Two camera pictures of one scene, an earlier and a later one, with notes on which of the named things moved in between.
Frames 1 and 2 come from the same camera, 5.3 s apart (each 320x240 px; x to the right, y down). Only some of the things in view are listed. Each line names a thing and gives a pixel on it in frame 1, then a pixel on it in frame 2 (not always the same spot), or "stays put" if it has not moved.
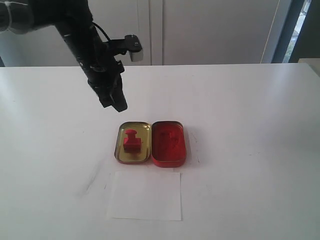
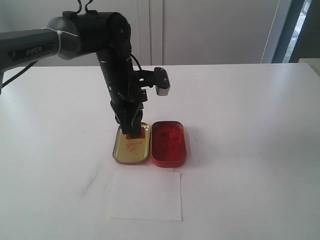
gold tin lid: (133, 142) stays put
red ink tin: (168, 148) stays put
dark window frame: (308, 43) stays put
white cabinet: (173, 32) stays put
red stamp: (132, 144) to (129, 136)
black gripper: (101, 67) to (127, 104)
